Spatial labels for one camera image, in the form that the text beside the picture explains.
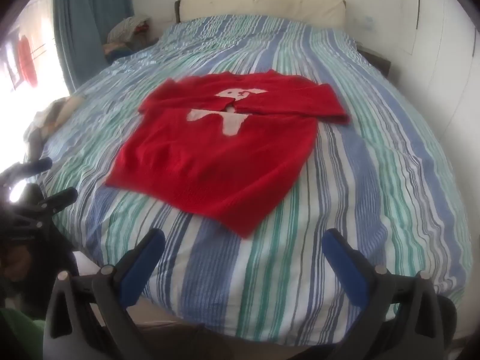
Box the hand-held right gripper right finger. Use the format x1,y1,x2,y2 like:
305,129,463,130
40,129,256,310
322,228,458,360

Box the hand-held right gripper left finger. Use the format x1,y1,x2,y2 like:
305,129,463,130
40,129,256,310
43,228,166,360

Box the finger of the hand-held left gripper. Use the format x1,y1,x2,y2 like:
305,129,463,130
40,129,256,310
35,187,79,215
0,157,53,187

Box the red knit sweater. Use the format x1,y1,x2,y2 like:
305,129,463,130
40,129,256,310
105,69,351,239

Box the person's left forearm green sleeve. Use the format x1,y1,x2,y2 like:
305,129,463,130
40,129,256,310
0,307,46,360

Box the pile of folded clothes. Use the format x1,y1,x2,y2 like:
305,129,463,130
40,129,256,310
104,17,160,64

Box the person's left hand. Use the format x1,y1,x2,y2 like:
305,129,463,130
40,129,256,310
0,245,34,282

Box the patterned cushion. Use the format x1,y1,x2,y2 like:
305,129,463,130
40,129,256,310
24,95,87,147

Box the striped bed cover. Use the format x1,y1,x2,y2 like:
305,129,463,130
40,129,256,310
22,14,474,347

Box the red hanging garment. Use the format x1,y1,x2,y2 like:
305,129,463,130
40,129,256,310
17,34,38,85

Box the blue curtain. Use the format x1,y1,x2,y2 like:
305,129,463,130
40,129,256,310
52,0,135,94

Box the dark bedside table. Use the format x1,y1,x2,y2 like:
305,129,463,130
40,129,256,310
356,43,392,77

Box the white wardrobe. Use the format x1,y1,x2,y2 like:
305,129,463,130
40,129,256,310
397,0,480,158

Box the cream pillow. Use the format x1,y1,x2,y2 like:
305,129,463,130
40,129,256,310
174,0,347,28

